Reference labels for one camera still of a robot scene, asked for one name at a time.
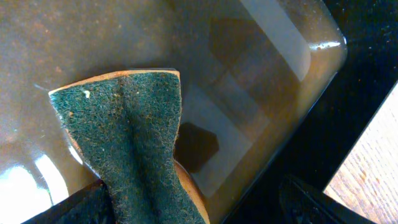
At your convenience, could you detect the black rectangular water tray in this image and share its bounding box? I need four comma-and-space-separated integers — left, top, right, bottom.
1, 0, 397, 223

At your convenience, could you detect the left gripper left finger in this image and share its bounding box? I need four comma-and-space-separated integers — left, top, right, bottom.
23, 179, 116, 224

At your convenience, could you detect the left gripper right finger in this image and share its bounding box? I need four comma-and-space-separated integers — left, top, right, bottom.
279, 175, 374, 224

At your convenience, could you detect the orange green scrub sponge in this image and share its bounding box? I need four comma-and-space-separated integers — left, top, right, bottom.
49, 69, 209, 223

